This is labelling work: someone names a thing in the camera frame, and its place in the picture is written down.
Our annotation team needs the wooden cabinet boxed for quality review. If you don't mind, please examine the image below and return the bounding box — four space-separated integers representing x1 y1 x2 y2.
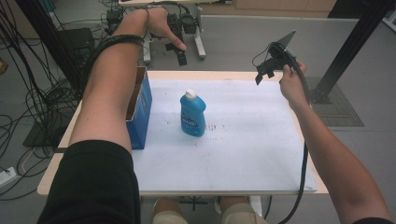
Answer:
200 0 338 19

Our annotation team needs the blue cardboard box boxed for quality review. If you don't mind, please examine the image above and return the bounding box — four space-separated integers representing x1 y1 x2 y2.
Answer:
125 65 154 151

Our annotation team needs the light wooden table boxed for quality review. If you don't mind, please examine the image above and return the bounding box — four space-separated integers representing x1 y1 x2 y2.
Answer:
36 70 334 197

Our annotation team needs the bundle of black floor cables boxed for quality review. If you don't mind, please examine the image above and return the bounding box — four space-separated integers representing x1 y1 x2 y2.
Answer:
0 0 82 202

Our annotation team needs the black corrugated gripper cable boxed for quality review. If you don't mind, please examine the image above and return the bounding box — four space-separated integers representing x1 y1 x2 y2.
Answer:
81 34 147 96
277 60 312 224

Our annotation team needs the person's right hand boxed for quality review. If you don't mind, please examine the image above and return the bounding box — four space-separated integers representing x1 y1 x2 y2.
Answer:
278 61 311 110

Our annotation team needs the black corrugated left gripper cable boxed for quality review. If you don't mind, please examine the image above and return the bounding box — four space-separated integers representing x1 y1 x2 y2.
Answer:
81 34 147 96

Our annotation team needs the person's leg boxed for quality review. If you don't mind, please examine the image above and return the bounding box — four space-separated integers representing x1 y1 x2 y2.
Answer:
150 198 190 224
219 195 269 224

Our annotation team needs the person's left leg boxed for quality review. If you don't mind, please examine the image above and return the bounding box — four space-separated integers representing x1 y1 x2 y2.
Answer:
150 198 190 224

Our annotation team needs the grey floor mat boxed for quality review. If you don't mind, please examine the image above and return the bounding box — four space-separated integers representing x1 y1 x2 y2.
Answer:
305 77 365 128

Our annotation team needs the black metal frame post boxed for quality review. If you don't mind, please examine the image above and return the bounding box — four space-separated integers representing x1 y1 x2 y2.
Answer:
14 0 82 91
310 0 396 105

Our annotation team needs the black box on floor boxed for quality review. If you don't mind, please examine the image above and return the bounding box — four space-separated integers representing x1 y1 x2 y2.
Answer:
58 27 96 61

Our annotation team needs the blue bottle with white cap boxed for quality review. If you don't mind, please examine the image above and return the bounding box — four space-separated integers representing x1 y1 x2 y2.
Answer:
179 89 207 138

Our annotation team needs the black corrugated right gripper cable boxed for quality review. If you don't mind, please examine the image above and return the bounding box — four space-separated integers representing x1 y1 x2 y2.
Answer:
277 60 312 224

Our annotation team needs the black floor plate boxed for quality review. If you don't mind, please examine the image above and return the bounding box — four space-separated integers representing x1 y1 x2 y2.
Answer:
22 120 77 149

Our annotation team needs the black shirt sleeve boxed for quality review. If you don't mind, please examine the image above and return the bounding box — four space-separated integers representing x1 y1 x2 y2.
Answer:
36 139 142 224

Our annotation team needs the white-legged desk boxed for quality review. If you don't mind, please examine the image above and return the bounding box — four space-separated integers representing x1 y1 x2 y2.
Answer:
118 0 233 65

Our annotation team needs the white power strip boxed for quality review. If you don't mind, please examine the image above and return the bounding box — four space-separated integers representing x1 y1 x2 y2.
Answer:
0 166 18 189

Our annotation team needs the dark electronic device with cables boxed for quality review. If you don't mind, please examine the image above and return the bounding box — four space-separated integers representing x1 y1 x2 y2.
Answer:
105 7 126 35

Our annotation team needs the person's right leg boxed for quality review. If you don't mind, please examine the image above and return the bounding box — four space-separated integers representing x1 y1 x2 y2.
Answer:
219 195 269 224

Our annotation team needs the person's left hand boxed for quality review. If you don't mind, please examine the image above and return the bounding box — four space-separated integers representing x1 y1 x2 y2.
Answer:
144 7 188 52

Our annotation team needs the white table mat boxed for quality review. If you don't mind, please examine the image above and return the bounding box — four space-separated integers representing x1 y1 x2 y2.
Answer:
131 78 318 192

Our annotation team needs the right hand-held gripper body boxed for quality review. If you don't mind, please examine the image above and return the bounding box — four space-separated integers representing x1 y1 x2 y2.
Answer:
255 30 297 77

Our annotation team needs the thin black gripper wire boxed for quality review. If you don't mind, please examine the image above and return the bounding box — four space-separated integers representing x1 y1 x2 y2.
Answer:
251 42 273 68

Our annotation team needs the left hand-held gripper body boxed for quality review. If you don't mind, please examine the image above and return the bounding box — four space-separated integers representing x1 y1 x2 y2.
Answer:
166 11 198 50

